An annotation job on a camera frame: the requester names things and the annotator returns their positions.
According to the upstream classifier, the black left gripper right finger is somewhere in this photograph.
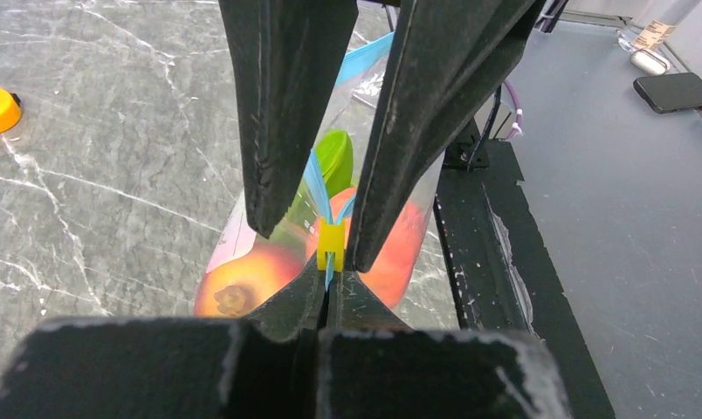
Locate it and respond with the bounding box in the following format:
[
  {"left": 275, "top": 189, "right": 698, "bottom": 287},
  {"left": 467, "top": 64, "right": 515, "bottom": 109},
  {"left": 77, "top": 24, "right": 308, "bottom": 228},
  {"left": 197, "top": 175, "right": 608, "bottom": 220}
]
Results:
[{"left": 316, "top": 268, "right": 575, "bottom": 419}]

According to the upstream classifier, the clear labelled bottle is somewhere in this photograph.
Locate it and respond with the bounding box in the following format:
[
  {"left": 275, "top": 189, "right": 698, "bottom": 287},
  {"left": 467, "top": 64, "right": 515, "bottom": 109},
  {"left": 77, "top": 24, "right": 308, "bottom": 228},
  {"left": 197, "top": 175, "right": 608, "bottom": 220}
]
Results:
[{"left": 617, "top": 0, "right": 701, "bottom": 52}]

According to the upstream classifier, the peach toy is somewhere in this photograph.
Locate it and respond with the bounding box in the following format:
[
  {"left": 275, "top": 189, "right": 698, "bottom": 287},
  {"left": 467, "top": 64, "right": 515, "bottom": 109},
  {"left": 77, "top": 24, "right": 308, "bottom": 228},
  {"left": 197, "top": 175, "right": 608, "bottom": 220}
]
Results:
[{"left": 295, "top": 193, "right": 426, "bottom": 309}]

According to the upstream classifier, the red apple toy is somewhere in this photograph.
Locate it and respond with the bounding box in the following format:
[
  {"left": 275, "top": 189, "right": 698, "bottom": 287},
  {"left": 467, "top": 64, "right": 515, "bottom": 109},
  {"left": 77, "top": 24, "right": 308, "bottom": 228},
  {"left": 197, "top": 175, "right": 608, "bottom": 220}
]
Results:
[{"left": 194, "top": 244, "right": 304, "bottom": 318}]

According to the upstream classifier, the white earbuds case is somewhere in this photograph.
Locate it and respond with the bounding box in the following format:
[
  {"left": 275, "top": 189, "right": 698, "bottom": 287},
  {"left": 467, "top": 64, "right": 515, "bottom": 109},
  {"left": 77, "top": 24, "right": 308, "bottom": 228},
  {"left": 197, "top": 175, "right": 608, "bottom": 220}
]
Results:
[{"left": 630, "top": 49, "right": 671, "bottom": 76}]

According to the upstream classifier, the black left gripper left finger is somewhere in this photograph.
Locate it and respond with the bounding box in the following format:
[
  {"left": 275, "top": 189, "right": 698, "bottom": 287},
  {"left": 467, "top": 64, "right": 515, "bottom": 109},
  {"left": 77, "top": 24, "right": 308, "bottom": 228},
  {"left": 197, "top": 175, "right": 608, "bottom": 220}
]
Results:
[{"left": 0, "top": 263, "right": 324, "bottom": 418}]

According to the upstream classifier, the green leaf toy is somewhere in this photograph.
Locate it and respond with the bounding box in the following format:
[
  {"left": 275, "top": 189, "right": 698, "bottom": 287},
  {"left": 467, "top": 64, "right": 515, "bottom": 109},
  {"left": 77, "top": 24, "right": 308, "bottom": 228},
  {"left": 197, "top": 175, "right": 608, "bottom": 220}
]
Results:
[{"left": 286, "top": 129, "right": 354, "bottom": 227}]

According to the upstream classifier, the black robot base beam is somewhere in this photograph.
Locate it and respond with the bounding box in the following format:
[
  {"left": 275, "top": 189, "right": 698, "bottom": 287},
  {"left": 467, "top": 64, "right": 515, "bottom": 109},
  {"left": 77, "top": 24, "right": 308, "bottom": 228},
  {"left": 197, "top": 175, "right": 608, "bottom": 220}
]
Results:
[{"left": 433, "top": 141, "right": 616, "bottom": 418}]

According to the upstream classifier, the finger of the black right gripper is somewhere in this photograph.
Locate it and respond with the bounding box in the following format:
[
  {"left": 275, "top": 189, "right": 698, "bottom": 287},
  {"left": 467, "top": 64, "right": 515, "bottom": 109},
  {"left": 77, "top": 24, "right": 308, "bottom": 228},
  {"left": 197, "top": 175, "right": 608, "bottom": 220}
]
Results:
[
  {"left": 219, "top": 1, "right": 358, "bottom": 237},
  {"left": 345, "top": 0, "right": 544, "bottom": 271}
]

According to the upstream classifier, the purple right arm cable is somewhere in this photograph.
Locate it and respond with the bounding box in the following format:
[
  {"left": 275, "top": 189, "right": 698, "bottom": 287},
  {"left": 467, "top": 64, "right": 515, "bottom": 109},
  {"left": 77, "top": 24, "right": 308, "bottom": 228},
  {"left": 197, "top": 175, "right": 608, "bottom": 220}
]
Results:
[{"left": 501, "top": 80, "right": 526, "bottom": 140}]

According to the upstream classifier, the black smartphone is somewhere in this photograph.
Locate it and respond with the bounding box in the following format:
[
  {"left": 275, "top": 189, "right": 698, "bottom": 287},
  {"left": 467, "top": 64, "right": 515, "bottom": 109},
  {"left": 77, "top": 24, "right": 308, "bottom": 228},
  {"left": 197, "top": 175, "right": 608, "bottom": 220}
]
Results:
[{"left": 633, "top": 72, "right": 702, "bottom": 114}]

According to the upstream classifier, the clear zip top bag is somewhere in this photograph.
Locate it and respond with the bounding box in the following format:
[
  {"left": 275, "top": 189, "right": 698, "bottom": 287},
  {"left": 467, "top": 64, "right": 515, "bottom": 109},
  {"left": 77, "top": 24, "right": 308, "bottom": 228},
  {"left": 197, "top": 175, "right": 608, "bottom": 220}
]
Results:
[{"left": 204, "top": 34, "right": 442, "bottom": 332}]

